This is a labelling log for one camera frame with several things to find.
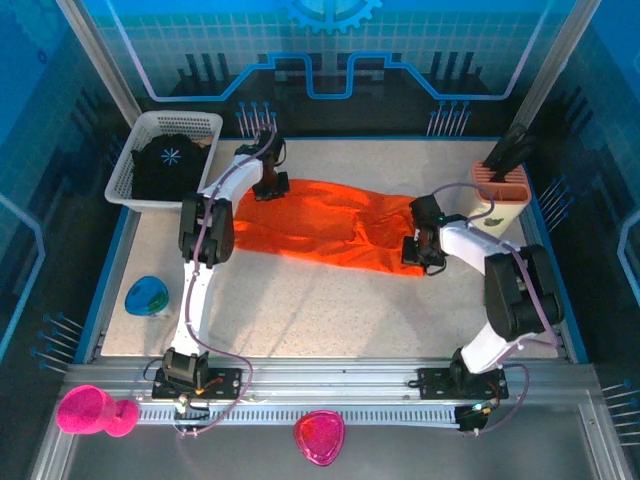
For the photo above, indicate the black t-shirt with blue print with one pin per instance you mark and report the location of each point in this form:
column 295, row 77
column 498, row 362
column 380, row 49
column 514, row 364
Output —
column 165, row 175

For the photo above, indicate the beige cloth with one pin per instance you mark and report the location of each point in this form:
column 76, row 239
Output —
column 202, row 143

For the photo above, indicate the orange t-shirt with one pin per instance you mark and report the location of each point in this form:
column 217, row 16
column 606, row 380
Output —
column 320, row 225

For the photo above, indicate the black knife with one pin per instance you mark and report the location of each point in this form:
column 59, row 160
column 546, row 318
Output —
column 502, row 150
column 517, row 160

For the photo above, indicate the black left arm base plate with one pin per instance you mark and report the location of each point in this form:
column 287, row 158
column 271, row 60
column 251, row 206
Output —
column 225, row 382

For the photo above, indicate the small control board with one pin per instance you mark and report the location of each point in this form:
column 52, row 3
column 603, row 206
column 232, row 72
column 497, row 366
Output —
column 475, row 415
column 187, row 407

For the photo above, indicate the pink knife block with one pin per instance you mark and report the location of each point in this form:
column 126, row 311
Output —
column 502, row 210

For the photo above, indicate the blue plastic bowl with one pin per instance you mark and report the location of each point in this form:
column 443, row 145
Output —
column 145, row 297

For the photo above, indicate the pink heart-shaped dish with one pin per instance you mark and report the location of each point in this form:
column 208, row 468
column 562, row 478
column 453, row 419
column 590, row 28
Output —
column 320, row 437

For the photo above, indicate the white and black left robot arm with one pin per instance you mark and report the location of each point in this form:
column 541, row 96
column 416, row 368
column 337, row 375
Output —
column 197, row 300

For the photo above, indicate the pink plastic goblet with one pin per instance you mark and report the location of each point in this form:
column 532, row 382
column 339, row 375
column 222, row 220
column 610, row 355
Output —
column 82, row 410

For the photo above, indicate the white plastic basket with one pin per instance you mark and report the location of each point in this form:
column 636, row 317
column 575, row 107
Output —
column 165, row 120

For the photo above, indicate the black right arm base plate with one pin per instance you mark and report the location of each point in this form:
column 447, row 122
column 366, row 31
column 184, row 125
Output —
column 435, row 382

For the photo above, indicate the aluminium mounting rail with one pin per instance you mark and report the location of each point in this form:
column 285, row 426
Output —
column 330, row 382

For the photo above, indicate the aluminium frame post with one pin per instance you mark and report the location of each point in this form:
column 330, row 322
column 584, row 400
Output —
column 555, row 60
column 100, row 60

